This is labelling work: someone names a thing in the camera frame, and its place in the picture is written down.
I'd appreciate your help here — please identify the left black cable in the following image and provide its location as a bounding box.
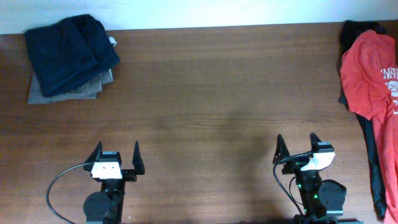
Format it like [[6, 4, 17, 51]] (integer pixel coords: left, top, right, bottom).
[[45, 162, 94, 224]]

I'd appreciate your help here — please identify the black cable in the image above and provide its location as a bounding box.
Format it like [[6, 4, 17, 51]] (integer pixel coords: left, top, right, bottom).
[[45, 162, 94, 224], [272, 151, 314, 218]]

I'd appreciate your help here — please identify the folded navy garment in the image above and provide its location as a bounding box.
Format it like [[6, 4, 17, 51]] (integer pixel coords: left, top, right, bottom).
[[24, 14, 120, 97]]

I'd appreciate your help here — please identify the black garment pile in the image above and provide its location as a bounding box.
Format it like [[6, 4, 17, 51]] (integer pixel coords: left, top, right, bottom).
[[340, 20, 387, 220]]

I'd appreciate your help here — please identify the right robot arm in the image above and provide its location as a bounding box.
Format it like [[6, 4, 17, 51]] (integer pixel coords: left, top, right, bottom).
[[272, 133, 360, 224]]

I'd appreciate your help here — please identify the red printed t-shirt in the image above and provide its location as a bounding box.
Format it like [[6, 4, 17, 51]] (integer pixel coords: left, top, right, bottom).
[[340, 30, 397, 223]]

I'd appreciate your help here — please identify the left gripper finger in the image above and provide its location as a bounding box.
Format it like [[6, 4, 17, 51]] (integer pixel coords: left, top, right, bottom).
[[132, 141, 145, 174], [85, 141, 103, 163]]

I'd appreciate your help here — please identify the right black cable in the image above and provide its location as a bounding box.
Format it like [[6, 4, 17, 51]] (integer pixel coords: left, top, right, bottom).
[[272, 151, 314, 218]]

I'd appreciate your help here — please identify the folded grey garment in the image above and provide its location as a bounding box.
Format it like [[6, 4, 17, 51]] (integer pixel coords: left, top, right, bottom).
[[27, 36, 118, 105]]

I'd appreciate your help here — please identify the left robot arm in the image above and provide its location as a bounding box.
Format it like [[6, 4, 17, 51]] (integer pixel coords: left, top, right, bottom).
[[83, 142, 145, 224]]

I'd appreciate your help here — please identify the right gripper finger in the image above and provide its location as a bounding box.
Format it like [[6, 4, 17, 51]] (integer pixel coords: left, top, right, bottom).
[[272, 134, 290, 164], [310, 133, 321, 152]]

